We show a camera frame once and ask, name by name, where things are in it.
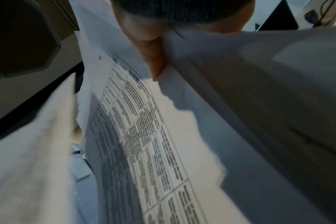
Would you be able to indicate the person's right hand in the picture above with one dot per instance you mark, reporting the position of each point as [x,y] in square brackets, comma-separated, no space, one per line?
[140,30]

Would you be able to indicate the pile of printed white papers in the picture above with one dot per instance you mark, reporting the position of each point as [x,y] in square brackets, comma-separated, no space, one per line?
[239,109]

